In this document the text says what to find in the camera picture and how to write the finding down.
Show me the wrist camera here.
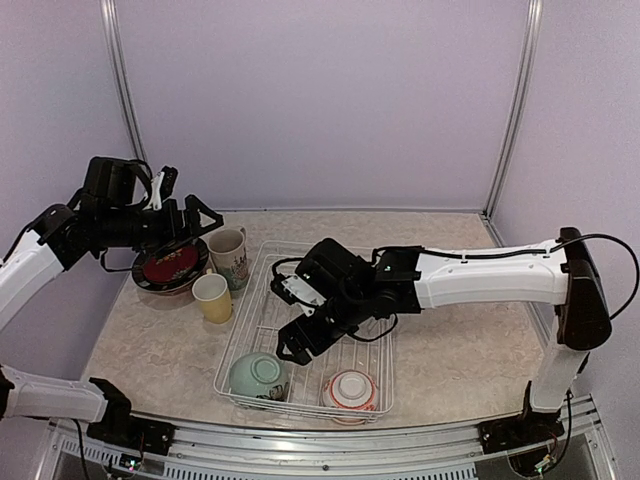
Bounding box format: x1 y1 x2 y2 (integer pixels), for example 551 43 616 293
146 166 178 211
270 274 326 317

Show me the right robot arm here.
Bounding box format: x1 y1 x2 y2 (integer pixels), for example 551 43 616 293
270 227 612 444

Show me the left aluminium corner post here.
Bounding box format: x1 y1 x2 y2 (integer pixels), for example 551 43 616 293
99 0 147 162

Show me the yellow cup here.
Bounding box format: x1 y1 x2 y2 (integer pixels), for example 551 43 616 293
191 269 233 324

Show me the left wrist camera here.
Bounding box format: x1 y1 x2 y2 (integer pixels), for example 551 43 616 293
146 166 178 211

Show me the light green flower bowl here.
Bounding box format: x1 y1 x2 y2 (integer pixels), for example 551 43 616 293
228 352 290 401

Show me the dark red oval dish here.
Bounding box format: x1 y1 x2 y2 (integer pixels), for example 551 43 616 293
142 245 198 284

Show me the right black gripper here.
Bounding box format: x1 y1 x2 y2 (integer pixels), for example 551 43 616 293
276 288 370 365

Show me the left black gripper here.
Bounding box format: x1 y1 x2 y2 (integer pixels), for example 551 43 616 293
99 193 223 259

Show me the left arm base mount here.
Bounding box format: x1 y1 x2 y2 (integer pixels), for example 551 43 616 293
86 408 176 456

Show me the white wire dish rack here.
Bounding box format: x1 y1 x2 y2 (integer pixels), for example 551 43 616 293
214 239 399 421

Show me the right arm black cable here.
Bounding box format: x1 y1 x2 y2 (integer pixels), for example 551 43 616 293
549 232 640 321

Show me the aluminium front frame rail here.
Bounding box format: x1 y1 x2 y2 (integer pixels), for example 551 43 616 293
29 396 620 479

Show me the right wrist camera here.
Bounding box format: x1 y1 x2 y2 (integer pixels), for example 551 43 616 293
270 274 326 317

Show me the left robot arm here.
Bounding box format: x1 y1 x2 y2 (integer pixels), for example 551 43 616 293
1 157 223 445

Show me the black plate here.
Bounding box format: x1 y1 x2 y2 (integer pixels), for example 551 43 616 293
131 239 209 292

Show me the teal floral mug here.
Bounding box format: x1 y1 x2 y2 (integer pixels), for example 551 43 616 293
207 226 249 292

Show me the white red rimmed bowl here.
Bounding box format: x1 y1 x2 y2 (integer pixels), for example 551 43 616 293
321 369 379 411

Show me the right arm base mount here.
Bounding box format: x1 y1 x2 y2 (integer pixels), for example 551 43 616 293
477 381 565 454

